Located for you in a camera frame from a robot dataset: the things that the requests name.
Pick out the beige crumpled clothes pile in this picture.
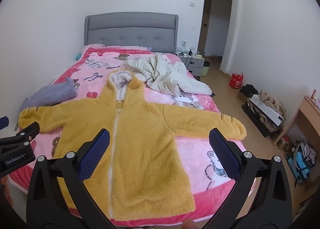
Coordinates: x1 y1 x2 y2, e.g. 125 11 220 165
259 90 286 118

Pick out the cream quilted blanket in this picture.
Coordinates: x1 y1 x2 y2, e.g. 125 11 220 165
124 54 212 96

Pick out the grey folded garment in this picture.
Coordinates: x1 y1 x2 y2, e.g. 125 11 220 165
21 78 77 111

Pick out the pink cartoon bed blanket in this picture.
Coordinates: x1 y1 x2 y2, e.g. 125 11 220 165
32 44 242 226

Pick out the grey bedside table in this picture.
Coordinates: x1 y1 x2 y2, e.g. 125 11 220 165
176 53 204 77

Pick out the brown interior door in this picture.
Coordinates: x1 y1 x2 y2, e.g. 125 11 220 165
198 0 212 56

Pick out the blue grey backpack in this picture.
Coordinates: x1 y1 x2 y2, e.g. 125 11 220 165
286 140 318 187

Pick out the yellow fleece hooded jacket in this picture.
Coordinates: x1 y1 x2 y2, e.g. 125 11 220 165
18 70 247 221

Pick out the green waste bin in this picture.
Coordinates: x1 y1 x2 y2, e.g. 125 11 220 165
201 60 210 76

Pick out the teal pillow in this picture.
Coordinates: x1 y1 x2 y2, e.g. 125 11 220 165
75 53 81 61

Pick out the black bag on floor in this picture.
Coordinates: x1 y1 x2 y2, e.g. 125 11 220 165
239 84 259 98

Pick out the red shopping bag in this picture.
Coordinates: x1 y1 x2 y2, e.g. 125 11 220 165
229 73 244 89

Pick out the wooden desk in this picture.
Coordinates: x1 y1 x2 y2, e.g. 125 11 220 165
272 95 319 148

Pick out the grey upholstered headboard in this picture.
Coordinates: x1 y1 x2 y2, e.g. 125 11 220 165
84 12 179 54

